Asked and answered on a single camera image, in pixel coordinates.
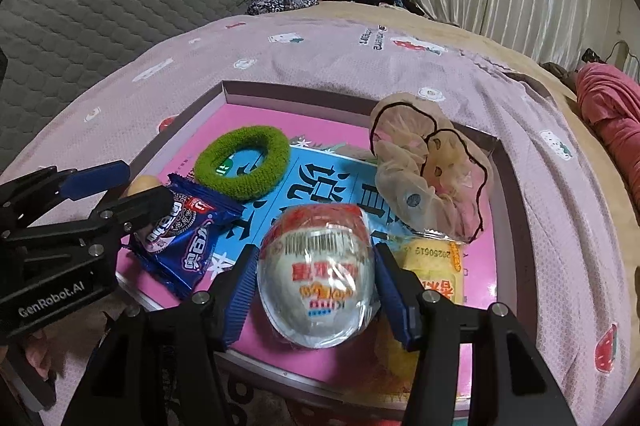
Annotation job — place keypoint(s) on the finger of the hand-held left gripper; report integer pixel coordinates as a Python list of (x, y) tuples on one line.
[(135, 208), (100, 178)]

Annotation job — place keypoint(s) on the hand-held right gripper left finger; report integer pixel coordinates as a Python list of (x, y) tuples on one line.
[(240, 301)]

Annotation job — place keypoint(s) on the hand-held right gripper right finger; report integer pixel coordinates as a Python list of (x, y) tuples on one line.
[(395, 301)]

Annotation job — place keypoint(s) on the walnut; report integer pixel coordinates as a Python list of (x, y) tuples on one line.
[(142, 186)]

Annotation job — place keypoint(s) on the yellow cake packet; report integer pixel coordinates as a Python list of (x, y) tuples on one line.
[(440, 271)]

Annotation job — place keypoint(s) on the blue cookie packet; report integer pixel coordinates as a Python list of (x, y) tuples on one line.
[(190, 251)]

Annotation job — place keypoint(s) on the white and red toy egg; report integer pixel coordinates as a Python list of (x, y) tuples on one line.
[(315, 286)]

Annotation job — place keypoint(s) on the dark grey shallow box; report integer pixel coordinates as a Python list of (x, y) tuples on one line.
[(515, 216)]

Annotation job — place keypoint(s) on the beige sheer hair scrunchie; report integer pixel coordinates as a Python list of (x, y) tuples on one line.
[(450, 186)]

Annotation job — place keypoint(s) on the green fuzzy hair scrunchie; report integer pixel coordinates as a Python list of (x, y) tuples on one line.
[(272, 160)]

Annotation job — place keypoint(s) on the pink strawberry printed blanket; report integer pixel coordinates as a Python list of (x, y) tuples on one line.
[(325, 50)]

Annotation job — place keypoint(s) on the dark floral cloth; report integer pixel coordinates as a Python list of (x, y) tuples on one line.
[(280, 3)]

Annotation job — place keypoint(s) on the dark olive cloth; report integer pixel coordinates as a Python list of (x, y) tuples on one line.
[(557, 70)]

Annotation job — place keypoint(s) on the pink quilt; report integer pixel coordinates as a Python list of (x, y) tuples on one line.
[(610, 105)]

